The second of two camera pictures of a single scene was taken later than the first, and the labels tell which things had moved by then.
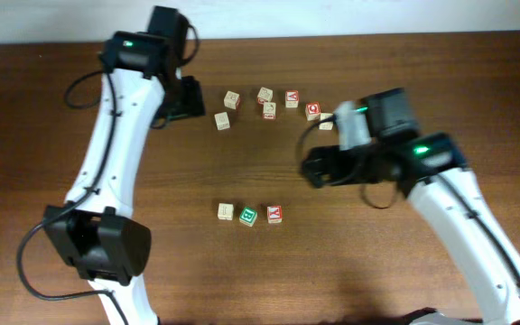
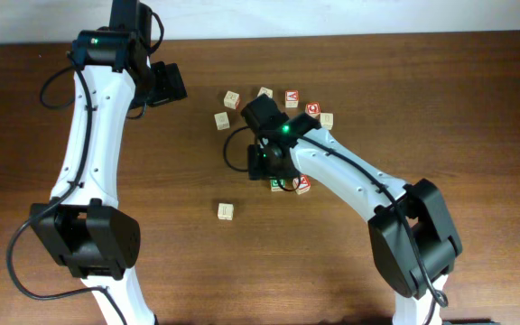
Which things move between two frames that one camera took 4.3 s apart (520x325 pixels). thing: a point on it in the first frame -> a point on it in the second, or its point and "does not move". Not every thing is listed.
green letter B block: (248, 216) -> (275, 186)
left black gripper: (200, 108) -> (171, 85)
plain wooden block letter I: (226, 211) does not move
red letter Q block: (312, 111) does not move
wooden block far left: (221, 120) does not move
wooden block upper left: (232, 100) does not move
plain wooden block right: (328, 125) does not move
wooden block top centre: (265, 94) does not move
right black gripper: (321, 163) -> (255, 163)
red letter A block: (292, 99) does not move
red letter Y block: (274, 214) -> (304, 184)
